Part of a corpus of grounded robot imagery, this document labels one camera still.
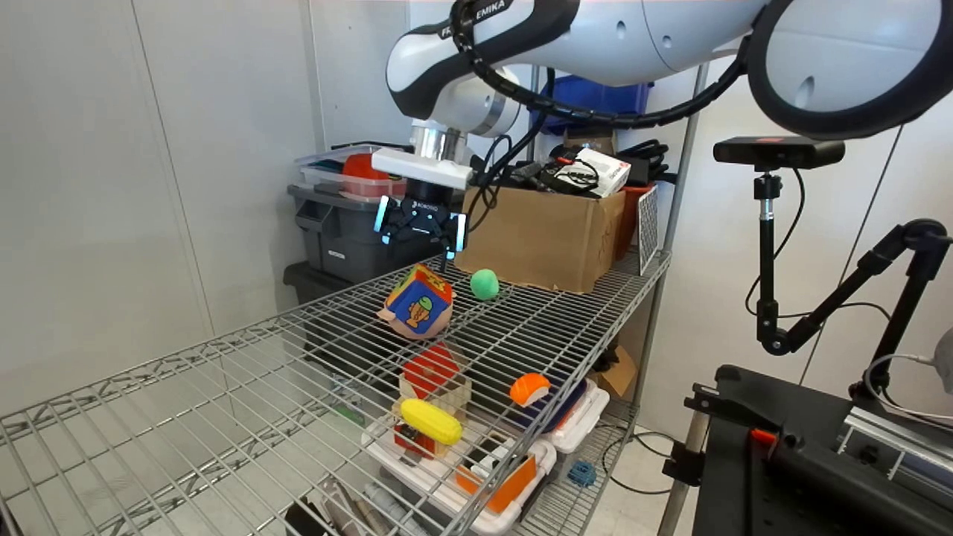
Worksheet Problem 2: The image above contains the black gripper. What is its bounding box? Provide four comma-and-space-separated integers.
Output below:
374, 182, 467, 259

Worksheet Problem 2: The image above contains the colourful soft fabric cube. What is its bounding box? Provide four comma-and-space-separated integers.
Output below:
380, 262, 455, 340

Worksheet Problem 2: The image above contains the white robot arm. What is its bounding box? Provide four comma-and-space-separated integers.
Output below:
386, 0, 953, 139

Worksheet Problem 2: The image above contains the dark grey plastic bin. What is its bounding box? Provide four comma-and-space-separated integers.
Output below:
289, 183, 430, 283

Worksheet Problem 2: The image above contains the green ball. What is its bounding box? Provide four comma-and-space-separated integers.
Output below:
472, 267, 502, 301

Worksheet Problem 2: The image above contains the cardboard box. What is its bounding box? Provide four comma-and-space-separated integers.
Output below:
455, 186, 625, 295

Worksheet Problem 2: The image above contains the yellow toy corn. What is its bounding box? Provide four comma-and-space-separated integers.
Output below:
399, 399, 466, 445

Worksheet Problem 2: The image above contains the orange toy food piece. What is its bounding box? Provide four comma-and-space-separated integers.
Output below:
511, 371, 552, 408

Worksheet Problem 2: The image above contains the black perforated breadboard table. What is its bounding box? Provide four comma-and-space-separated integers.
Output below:
664, 365, 953, 536

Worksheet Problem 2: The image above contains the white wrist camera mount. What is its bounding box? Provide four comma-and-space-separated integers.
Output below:
374, 146, 472, 191

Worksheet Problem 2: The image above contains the white wire shelf rack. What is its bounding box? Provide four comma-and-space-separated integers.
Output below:
0, 259, 667, 536

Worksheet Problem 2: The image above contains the black stereo camera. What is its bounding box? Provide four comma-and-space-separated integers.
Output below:
712, 136, 846, 168

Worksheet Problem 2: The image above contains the black camera tripod arm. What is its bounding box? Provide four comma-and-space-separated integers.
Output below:
753, 168, 951, 402

